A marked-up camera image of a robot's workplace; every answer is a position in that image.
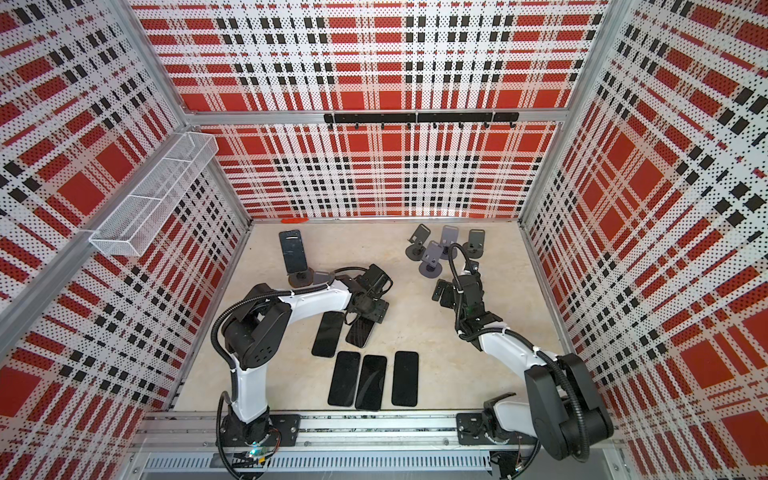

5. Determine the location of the grey phone stand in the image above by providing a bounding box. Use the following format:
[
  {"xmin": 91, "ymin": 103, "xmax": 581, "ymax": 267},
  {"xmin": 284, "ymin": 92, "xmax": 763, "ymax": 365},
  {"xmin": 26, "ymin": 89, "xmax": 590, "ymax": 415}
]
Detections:
[
  {"xmin": 288, "ymin": 268, "xmax": 314, "ymax": 289},
  {"xmin": 405, "ymin": 224, "xmax": 431, "ymax": 262},
  {"xmin": 463, "ymin": 229, "xmax": 486, "ymax": 259},
  {"xmin": 312, "ymin": 271, "xmax": 335, "ymax": 286},
  {"xmin": 418, "ymin": 241, "xmax": 443, "ymax": 279}
]

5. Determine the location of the black phone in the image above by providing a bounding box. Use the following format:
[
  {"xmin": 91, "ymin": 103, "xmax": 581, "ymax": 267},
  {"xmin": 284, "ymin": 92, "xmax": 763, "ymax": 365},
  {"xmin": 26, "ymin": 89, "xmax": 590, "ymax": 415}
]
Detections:
[
  {"xmin": 278, "ymin": 230, "xmax": 308, "ymax": 275},
  {"xmin": 345, "ymin": 318, "xmax": 376, "ymax": 349},
  {"xmin": 327, "ymin": 351, "xmax": 361, "ymax": 407},
  {"xmin": 311, "ymin": 311, "xmax": 346, "ymax": 358},
  {"xmin": 391, "ymin": 351, "xmax": 419, "ymax": 407},
  {"xmin": 355, "ymin": 355, "xmax": 387, "ymax": 411}
]

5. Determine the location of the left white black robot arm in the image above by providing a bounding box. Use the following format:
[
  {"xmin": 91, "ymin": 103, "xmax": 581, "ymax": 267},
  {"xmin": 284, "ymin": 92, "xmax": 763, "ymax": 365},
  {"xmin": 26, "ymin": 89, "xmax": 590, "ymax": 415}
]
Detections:
[{"xmin": 210, "ymin": 264, "xmax": 393, "ymax": 447}]

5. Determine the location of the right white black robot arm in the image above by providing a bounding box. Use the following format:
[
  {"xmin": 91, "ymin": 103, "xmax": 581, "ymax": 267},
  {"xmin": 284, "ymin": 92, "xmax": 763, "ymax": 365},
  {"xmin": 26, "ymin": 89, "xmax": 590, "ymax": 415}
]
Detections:
[{"xmin": 435, "ymin": 243, "xmax": 615, "ymax": 463}]

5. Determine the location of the red marker at wall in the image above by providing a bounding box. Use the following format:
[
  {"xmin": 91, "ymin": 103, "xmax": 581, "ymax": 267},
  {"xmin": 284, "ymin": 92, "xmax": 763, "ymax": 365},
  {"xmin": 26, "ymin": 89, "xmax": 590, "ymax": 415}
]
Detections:
[{"xmin": 280, "ymin": 217, "xmax": 310, "ymax": 224}]

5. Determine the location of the black hook rail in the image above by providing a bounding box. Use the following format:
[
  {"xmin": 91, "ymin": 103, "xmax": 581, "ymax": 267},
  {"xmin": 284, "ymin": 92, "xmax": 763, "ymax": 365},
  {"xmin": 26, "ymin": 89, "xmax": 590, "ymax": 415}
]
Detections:
[{"xmin": 323, "ymin": 111, "xmax": 520, "ymax": 127}]

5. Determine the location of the white wire mesh basket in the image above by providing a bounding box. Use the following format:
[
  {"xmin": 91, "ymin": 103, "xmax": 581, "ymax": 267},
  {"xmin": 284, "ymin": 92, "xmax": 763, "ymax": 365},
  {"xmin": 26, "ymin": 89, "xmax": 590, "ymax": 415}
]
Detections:
[{"xmin": 89, "ymin": 132, "xmax": 218, "ymax": 257}]

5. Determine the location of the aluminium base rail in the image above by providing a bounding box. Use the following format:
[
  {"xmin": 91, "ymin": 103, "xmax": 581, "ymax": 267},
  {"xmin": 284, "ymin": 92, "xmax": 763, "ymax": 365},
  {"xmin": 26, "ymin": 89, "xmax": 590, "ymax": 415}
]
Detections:
[{"xmin": 119, "ymin": 410, "xmax": 633, "ymax": 479}]

